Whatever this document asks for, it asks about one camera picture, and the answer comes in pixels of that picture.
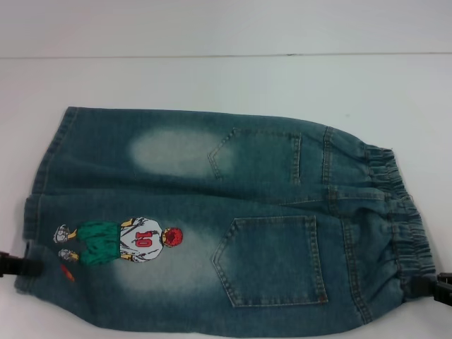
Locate blue denim shorts with print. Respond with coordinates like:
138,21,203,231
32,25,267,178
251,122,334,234
13,105,441,339

